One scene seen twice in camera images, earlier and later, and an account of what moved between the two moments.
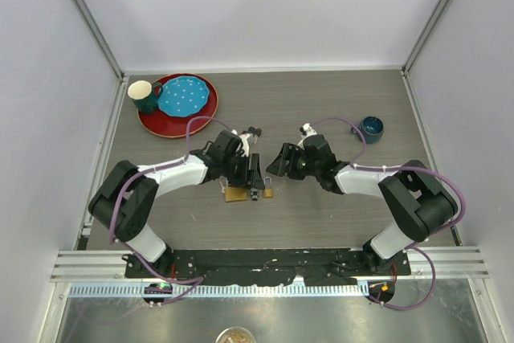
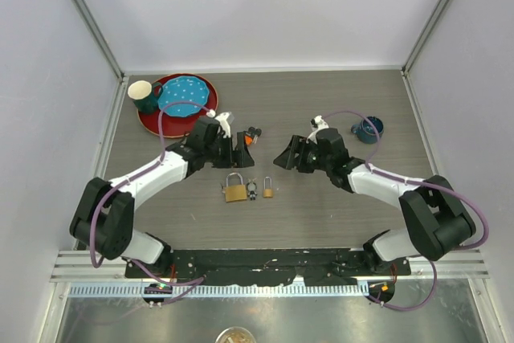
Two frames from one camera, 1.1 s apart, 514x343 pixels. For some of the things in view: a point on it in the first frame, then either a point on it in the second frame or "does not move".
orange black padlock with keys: (254, 134) does not move
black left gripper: (250, 177) -> (242, 157)
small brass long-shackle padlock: (267, 193) does not move
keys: (254, 193) does not move
